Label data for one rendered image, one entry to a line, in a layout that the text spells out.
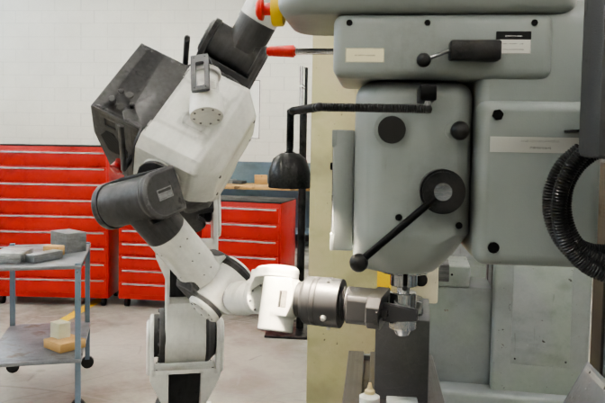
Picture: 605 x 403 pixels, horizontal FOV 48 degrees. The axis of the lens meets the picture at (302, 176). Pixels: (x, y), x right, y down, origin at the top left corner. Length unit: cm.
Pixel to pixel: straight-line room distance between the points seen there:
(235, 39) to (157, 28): 931
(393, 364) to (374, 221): 55
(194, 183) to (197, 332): 50
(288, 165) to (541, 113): 41
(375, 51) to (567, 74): 29
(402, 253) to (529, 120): 29
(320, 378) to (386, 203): 206
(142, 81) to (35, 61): 1008
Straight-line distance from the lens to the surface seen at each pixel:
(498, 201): 108
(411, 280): 119
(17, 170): 652
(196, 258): 143
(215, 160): 141
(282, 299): 123
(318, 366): 307
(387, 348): 156
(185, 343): 178
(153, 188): 133
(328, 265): 296
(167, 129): 142
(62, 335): 423
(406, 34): 108
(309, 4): 108
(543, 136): 109
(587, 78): 90
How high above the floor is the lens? 153
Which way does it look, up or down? 3 degrees down
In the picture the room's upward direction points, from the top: 1 degrees clockwise
